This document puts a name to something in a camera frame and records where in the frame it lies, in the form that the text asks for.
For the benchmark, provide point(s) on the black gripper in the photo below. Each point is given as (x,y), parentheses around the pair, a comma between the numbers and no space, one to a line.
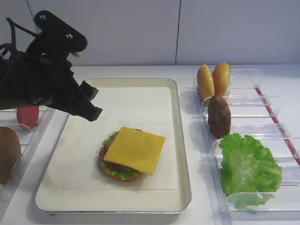
(34,69)

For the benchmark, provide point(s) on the yellow cheese slice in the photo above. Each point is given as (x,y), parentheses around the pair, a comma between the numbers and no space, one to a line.
(136,149)

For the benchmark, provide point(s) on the tomato slice on burger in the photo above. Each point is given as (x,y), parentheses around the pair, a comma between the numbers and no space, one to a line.
(103,152)

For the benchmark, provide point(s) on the red tomato slice upright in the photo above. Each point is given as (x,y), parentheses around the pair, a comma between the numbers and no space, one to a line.
(27,117)

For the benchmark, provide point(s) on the lettuce leaf on burger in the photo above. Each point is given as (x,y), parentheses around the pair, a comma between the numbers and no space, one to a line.
(112,170)

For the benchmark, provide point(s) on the upright brown meat patty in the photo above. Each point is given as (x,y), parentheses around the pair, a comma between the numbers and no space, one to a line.
(219,117)

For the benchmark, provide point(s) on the large green lettuce leaf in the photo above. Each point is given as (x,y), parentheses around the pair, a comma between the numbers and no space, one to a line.
(249,174)

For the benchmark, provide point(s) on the clear acrylic left rack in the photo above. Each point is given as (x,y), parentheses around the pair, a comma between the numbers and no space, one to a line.
(29,140)

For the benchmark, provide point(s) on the clear acrylic rack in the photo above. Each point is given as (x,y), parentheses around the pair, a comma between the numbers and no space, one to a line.
(250,117)
(29,140)

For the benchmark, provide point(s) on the white parchment paper sheet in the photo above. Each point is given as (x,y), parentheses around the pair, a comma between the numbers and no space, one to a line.
(148,109)

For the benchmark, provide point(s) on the metal baking tray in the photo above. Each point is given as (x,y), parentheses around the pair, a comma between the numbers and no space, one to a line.
(53,198)

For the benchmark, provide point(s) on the brown bun left rack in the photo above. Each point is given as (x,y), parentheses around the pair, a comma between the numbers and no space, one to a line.
(10,151)

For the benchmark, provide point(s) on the bottom burger bun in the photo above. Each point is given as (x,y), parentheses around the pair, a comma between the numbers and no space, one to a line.
(118,176)

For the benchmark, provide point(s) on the left sesame bun top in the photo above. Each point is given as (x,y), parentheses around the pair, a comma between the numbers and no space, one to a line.
(205,82)

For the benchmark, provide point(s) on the sesame bun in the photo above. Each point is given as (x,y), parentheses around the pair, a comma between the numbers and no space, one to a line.
(205,82)
(221,78)

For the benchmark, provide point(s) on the right sesame bun top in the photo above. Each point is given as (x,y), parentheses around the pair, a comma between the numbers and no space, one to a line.
(221,78)

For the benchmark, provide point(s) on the red white striped straw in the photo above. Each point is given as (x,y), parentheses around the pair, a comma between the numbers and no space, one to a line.
(276,121)

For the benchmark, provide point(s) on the clear acrylic right rack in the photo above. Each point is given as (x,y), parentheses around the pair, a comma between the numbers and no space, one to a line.
(250,117)

